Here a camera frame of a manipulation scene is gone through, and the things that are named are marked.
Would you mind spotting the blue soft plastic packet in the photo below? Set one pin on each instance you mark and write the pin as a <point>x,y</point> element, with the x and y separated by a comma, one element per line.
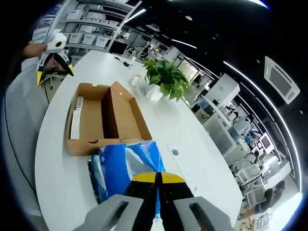
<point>115,168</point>

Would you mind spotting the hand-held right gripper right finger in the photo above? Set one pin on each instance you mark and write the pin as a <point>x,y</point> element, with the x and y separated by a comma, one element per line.
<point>175,204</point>

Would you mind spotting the grey storage shelving rack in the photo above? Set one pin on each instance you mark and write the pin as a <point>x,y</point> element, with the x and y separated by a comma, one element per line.
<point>96,26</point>

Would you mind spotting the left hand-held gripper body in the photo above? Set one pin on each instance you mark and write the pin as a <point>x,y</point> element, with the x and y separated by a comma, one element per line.
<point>56,42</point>

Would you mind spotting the white box with blue label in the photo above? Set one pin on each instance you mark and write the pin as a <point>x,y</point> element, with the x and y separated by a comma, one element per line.
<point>75,125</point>

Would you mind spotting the white long box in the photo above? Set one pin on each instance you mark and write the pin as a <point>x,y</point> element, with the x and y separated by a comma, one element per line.
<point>79,103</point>

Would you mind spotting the ceiling air conditioner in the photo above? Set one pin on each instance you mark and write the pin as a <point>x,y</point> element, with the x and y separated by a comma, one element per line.
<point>281,79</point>

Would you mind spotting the white paper cup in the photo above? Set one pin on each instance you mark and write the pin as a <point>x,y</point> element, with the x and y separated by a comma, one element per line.
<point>136,80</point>

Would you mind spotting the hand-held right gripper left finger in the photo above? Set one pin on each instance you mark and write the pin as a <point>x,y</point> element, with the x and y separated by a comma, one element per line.
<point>142,204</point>

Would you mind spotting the green potted plant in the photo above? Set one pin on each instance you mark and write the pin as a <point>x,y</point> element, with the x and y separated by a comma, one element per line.
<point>168,77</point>

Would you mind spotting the grey mesh chair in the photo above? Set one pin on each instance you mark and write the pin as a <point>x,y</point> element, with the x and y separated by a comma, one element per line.
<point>21,125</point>

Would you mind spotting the brown cardboard shoe box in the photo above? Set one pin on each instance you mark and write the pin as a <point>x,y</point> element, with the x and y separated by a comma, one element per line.
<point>91,120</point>

